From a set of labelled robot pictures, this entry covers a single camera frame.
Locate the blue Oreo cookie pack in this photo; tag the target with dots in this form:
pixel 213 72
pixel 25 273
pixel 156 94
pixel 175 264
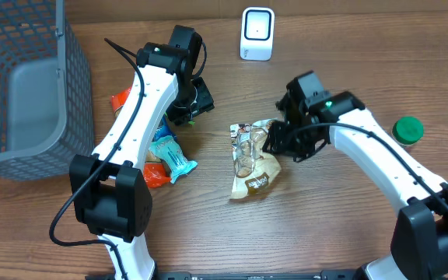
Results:
pixel 163 130

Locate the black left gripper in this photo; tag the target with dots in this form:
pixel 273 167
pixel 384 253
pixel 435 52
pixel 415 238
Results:
pixel 207 103

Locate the green lid jar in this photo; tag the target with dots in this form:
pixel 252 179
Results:
pixel 408 131

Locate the white barcode scanner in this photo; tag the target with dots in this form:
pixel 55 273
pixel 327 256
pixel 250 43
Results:
pixel 257 34

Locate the beige paper bag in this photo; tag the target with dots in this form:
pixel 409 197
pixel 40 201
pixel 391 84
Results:
pixel 255 170

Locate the red snack packet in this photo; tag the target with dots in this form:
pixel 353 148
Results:
pixel 154 172

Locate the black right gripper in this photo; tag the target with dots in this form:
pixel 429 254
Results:
pixel 278 145

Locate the dark grey plastic basket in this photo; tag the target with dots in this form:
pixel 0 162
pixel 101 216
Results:
pixel 46 107

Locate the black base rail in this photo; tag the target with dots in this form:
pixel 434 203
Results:
pixel 247 276

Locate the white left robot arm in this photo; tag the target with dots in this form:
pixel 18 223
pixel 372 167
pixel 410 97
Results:
pixel 109 192

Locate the teal snack packet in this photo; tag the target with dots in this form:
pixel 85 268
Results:
pixel 169 151

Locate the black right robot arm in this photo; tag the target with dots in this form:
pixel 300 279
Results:
pixel 419 246

